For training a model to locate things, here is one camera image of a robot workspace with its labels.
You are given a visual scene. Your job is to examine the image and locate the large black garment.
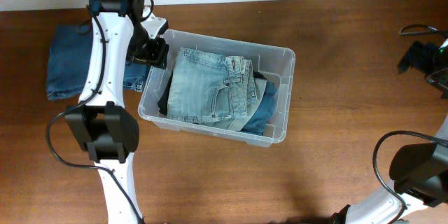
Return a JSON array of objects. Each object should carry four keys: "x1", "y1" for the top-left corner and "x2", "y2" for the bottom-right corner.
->
[{"x1": 157, "y1": 76, "x2": 173, "y2": 116}]

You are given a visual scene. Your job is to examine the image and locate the light blue jeans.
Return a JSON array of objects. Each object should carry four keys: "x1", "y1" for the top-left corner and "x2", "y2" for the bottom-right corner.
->
[{"x1": 167, "y1": 48, "x2": 267, "y2": 131}]

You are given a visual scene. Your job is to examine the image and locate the dark blue jeans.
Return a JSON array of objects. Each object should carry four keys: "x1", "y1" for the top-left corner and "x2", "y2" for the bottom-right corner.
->
[{"x1": 45, "y1": 24, "x2": 152, "y2": 102}]

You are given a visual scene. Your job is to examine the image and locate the clear plastic storage bin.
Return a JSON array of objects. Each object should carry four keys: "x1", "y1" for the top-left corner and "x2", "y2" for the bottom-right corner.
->
[{"x1": 138, "y1": 29, "x2": 295, "y2": 147}]

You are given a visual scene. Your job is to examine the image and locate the blue shirt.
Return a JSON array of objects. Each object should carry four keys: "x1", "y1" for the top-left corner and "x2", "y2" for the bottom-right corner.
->
[{"x1": 241, "y1": 78, "x2": 277, "y2": 136}]

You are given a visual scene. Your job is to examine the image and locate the small dark garment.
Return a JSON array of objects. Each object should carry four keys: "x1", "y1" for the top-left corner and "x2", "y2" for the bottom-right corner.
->
[{"x1": 253, "y1": 71, "x2": 266, "y2": 80}]

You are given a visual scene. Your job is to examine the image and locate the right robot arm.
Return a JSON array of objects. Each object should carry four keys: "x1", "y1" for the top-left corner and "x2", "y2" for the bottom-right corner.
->
[{"x1": 330, "y1": 120, "x2": 447, "y2": 224}]

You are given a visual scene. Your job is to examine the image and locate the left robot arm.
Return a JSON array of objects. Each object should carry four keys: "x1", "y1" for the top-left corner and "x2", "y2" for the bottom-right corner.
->
[{"x1": 63, "y1": 0, "x2": 169, "y2": 223}]

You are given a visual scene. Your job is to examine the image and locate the left white camera box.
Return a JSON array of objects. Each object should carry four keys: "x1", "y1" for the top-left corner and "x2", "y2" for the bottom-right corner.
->
[{"x1": 141, "y1": 6, "x2": 169, "y2": 39}]

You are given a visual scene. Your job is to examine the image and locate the right black cable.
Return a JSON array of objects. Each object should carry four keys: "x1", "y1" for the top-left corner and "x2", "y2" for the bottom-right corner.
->
[{"x1": 371, "y1": 23, "x2": 448, "y2": 224}]

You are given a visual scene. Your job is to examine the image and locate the black cable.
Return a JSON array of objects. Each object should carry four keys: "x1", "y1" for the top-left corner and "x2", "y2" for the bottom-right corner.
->
[
  {"x1": 45, "y1": 0, "x2": 155, "y2": 224},
  {"x1": 371, "y1": 23, "x2": 448, "y2": 224}
]

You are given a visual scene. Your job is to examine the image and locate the left black cable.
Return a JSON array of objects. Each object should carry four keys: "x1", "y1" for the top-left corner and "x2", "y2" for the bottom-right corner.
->
[{"x1": 45, "y1": 0, "x2": 155, "y2": 224}]

